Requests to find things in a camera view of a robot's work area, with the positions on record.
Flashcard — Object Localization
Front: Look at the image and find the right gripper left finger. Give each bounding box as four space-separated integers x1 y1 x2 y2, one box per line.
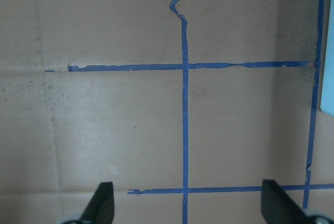
79 182 115 224

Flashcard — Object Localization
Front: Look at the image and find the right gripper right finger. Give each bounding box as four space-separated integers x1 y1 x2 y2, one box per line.
261 180 316 224

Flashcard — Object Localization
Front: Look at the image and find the light blue plastic bin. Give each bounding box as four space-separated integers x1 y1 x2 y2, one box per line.
320 0 333 116

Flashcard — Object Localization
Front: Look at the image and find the brown paper table cover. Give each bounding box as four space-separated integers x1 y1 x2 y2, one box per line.
1 0 333 223

